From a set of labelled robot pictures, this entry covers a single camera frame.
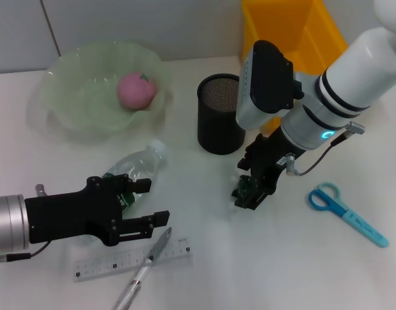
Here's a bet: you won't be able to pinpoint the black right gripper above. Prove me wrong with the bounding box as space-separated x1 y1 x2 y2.
233 127 302 211

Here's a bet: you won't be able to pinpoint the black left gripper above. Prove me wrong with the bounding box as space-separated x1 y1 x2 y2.
25 173 171 248

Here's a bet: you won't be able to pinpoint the green plastic wrapper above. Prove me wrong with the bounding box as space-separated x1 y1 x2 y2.
231 176 258 198

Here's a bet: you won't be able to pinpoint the clear water bottle green label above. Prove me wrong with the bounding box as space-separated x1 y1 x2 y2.
103 139 169 214

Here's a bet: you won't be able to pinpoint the pink peach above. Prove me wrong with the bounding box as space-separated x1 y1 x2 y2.
116 71 157 110

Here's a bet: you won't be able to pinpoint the blue scissors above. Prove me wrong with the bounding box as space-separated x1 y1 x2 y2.
309 181 389 249

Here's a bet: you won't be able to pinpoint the black mesh pen holder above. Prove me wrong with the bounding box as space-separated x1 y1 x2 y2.
196 73 247 156

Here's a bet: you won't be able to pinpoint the silver white pen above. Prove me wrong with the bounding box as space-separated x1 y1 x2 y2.
110 227 172 310

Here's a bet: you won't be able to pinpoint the clear plastic ruler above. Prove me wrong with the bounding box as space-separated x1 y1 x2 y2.
73 237 193 284

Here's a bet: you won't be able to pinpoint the translucent green fruit plate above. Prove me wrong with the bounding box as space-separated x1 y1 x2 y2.
26 40 174 143

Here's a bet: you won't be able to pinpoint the yellow plastic bin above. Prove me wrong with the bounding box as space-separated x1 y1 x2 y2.
241 0 349 132

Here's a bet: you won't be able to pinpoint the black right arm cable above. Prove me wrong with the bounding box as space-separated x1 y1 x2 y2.
294 121 365 177

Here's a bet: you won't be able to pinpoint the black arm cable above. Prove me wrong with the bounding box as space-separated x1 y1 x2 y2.
0 243 52 269
294 121 365 177

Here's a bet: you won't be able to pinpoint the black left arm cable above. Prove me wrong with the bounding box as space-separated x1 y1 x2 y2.
0 243 52 269

